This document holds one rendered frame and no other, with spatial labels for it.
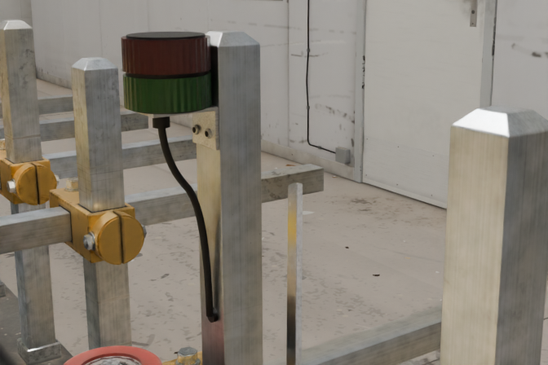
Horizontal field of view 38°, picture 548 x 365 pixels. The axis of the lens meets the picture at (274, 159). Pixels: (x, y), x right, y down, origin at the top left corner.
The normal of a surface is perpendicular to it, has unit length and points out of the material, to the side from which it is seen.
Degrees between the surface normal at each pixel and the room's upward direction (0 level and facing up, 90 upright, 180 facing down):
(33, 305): 90
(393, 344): 90
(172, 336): 0
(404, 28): 90
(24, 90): 90
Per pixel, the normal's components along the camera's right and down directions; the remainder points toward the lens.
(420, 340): 0.56, 0.18
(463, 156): -0.83, 0.14
